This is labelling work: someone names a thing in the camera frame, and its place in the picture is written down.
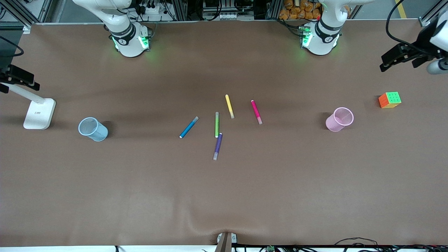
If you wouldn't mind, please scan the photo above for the pink marker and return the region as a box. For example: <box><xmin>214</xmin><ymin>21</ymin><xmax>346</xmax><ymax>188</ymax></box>
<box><xmin>251</xmin><ymin>100</ymin><xmax>263</xmax><ymax>125</ymax></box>

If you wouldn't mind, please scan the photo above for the blue marker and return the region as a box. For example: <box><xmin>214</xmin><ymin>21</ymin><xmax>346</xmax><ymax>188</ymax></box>
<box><xmin>179</xmin><ymin>116</ymin><xmax>199</xmax><ymax>139</ymax></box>

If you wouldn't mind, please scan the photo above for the white desk lamp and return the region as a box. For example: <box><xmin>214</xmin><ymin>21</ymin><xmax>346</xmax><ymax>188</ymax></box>
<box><xmin>0</xmin><ymin>81</ymin><xmax>56</xmax><ymax>130</ymax></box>

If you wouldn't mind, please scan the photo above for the colourful puzzle cube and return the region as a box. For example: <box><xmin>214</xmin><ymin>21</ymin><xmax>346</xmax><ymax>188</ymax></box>
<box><xmin>378</xmin><ymin>92</ymin><xmax>402</xmax><ymax>109</ymax></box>

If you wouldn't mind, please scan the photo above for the blue mesh cup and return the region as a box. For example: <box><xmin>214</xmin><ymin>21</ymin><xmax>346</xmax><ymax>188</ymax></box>
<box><xmin>78</xmin><ymin>117</ymin><xmax>109</xmax><ymax>142</ymax></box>

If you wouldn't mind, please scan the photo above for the pink mesh cup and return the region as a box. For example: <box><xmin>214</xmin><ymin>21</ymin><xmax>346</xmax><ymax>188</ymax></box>
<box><xmin>325</xmin><ymin>107</ymin><xmax>354</xmax><ymax>132</ymax></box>

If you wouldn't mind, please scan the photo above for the white power strip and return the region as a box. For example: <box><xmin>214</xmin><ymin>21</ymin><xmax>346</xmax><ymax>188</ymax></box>
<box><xmin>130</xmin><ymin>3</ymin><xmax>173</xmax><ymax>22</ymax></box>

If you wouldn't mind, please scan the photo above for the white terminal block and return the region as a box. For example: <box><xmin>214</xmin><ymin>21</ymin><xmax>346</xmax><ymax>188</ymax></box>
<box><xmin>213</xmin><ymin>12</ymin><xmax>243</xmax><ymax>20</ymax></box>

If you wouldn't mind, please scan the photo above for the yellow marker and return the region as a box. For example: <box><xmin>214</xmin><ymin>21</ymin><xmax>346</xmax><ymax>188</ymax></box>
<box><xmin>225</xmin><ymin>94</ymin><xmax>235</xmax><ymax>119</ymax></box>

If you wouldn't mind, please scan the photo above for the purple marker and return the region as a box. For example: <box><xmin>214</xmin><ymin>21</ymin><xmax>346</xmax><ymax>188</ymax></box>
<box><xmin>213</xmin><ymin>133</ymin><xmax>223</xmax><ymax>161</ymax></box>

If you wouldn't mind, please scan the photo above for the brown table mat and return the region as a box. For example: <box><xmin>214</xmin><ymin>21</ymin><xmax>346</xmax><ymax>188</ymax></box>
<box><xmin>0</xmin><ymin>19</ymin><xmax>448</xmax><ymax>247</ymax></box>

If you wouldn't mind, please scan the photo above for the aluminium frame profile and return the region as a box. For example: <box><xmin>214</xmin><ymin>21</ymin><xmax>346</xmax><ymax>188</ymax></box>
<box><xmin>418</xmin><ymin>4</ymin><xmax>448</xmax><ymax>27</ymax></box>

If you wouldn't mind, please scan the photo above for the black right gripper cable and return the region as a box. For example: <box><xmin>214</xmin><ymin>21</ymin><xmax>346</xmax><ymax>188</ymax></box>
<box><xmin>0</xmin><ymin>35</ymin><xmax>24</xmax><ymax>57</ymax></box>

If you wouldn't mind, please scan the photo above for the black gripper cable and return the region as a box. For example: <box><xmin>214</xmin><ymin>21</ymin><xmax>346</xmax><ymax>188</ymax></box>
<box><xmin>0</xmin><ymin>35</ymin><xmax>24</xmax><ymax>57</ymax></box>
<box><xmin>386</xmin><ymin>0</ymin><xmax>425</xmax><ymax>50</ymax></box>

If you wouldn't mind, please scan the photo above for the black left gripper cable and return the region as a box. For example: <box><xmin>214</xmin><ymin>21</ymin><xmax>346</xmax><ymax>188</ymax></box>
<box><xmin>386</xmin><ymin>0</ymin><xmax>425</xmax><ymax>50</ymax></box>

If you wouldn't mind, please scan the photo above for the black cable bundle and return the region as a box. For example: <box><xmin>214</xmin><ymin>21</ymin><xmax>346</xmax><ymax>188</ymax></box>
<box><xmin>332</xmin><ymin>237</ymin><xmax>448</xmax><ymax>252</ymax></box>

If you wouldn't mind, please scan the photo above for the grey camera mount clamp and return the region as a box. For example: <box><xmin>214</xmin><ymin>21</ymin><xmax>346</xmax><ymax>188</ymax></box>
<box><xmin>214</xmin><ymin>232</ymin><xmax>238</xmax><ymax>252</ymax></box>

